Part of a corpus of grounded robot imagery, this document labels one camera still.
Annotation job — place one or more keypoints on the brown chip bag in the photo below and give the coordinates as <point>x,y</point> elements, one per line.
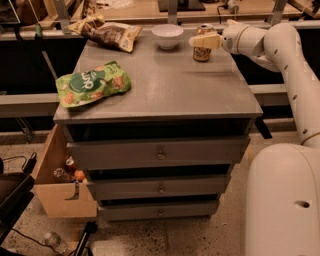
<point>108,34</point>

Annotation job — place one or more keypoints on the green rice chip bag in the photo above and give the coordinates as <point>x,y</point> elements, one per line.
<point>83,88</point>

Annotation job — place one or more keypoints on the black power adapter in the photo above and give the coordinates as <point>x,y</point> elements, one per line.
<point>30,164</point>

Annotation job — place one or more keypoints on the cardboard box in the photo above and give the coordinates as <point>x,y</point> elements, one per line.
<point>60,199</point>

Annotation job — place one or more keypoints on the clear plastic water bottle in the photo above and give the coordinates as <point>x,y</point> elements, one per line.
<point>53,240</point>

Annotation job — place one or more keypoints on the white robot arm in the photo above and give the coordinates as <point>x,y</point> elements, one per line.
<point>282,200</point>

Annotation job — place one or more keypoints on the orange soda can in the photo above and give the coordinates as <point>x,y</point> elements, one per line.
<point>202,54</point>

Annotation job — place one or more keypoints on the bottle with red label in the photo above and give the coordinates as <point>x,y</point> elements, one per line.
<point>66,173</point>

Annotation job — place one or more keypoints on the grey drawer cabinet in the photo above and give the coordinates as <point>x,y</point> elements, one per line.
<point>167,147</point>

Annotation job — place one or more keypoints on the white bowl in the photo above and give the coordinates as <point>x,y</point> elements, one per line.
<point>167,35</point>

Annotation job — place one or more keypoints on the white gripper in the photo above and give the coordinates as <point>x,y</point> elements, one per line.
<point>230,40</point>

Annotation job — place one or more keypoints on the orange ball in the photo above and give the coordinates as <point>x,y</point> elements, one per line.
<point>79,175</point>

